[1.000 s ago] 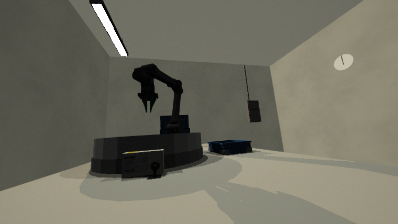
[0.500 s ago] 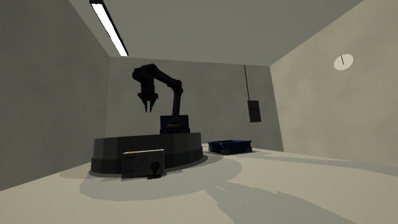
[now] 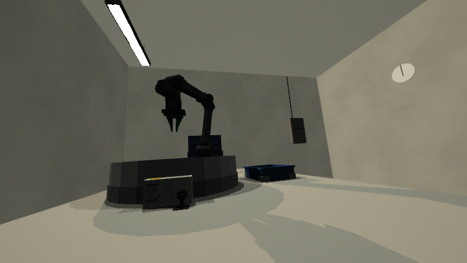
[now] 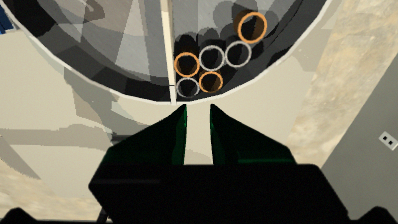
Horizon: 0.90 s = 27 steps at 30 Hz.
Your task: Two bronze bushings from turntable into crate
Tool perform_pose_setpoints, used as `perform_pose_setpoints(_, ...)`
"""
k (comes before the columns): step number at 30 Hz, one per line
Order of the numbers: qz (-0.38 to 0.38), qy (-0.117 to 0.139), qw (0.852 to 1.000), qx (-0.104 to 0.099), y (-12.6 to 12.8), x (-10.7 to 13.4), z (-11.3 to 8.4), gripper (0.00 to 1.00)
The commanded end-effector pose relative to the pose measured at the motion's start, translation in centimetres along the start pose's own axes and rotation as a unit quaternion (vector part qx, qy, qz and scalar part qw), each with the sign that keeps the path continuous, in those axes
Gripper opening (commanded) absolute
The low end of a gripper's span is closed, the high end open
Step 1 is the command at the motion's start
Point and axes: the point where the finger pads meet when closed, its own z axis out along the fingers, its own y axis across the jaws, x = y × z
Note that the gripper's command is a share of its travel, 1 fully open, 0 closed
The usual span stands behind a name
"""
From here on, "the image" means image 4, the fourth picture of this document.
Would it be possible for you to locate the dark grey metal bushing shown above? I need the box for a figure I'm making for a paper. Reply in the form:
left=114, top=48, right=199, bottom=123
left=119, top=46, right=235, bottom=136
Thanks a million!
left=222, top=35, right=251, bottom=67
left=176, top=73, right=200, bottom=98
left=198, top=39, right=225, bottom=71

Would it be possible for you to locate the bronze bushing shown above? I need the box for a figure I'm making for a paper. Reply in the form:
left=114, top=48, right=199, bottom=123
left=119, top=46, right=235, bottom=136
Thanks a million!
left=233, top=9, right=267, bottom=43
left=199, top=67, right=223, bottom=93
left=174, top=45, right=200, bottom=77

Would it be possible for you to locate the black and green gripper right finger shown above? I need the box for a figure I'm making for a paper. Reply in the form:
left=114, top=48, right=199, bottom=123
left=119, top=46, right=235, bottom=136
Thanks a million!
left=210, top=104, right=297, bottom=164

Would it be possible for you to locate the blue crate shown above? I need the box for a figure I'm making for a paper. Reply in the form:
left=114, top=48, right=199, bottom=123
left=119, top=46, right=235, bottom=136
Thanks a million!
left=0, top=5, right=21, bottom=35

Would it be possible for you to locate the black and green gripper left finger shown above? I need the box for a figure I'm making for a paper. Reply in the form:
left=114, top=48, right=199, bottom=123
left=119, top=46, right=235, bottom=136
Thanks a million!
left=99, top=104, right=187, bottom=165

